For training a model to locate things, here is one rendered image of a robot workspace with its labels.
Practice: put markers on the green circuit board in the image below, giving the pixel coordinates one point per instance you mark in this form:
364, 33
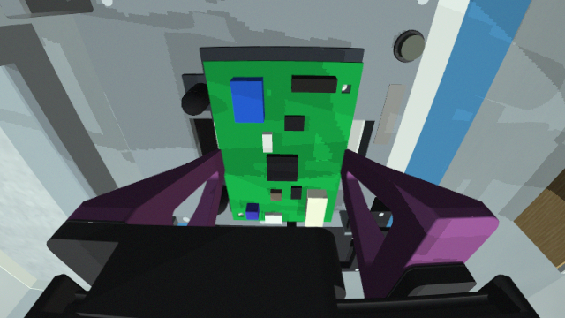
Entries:
282, 127

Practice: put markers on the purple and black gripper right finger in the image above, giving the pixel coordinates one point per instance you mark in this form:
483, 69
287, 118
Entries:
432, 225

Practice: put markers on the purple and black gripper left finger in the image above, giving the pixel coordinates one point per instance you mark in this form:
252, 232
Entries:
153, 200

